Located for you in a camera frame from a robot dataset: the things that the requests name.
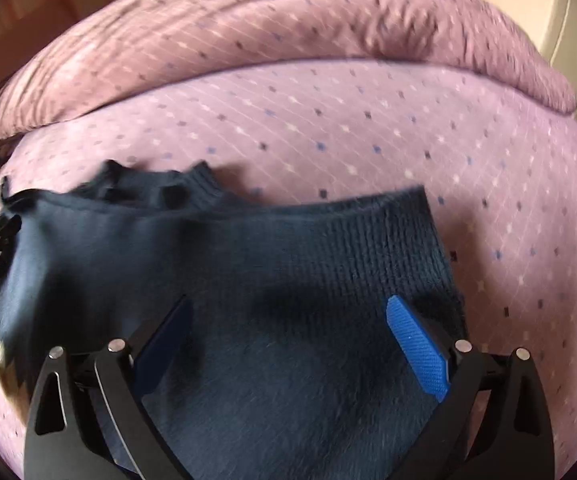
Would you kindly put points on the navy patterned knit sweater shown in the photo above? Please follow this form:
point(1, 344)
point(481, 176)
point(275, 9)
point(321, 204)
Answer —
point(268, 360)

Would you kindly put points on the cream wardrobe with flower decals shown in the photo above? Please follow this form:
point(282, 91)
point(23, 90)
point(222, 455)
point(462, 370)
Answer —
point(568, 25)

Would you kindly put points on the bed with purple dotted sheet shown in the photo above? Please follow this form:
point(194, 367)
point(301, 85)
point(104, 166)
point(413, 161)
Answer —
point(368, 160)

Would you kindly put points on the purple dotted duvet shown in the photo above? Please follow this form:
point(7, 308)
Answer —
point(268, 25)

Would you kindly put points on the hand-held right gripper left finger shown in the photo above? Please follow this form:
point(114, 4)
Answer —
point(168, 342)

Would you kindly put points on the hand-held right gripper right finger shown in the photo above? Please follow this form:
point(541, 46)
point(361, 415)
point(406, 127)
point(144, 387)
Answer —
point(418, 352)

